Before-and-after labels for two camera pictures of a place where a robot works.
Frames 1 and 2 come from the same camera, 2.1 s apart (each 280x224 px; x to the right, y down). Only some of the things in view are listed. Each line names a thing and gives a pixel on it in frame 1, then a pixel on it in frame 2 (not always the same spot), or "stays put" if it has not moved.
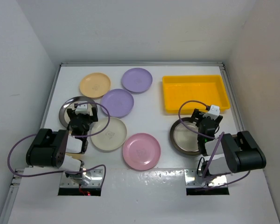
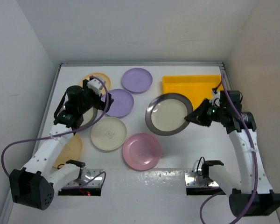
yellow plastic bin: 209,89 stays put
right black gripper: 197,115 -> 195,116
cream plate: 112,137 stays put
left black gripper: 93,117 -> 99,103
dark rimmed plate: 184,139 -> 165,115
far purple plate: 136,80 stays put
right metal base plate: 192,180 stays put
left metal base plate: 87,178 stays put
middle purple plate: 118,102 stays put
